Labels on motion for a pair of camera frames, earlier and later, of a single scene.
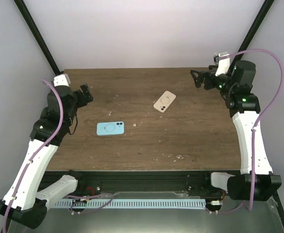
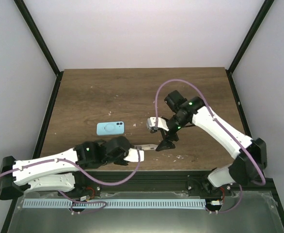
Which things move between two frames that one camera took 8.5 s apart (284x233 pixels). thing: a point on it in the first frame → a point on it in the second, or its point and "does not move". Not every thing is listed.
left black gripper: [83, 101] → [124, 163]
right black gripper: [209, 75] → [165, 142]
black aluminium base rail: [91, 183] does not move
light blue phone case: [110, 128] does not move
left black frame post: [39, 37] does not move
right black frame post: [251, 32] does not move
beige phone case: [164, 101] → [148, 146]
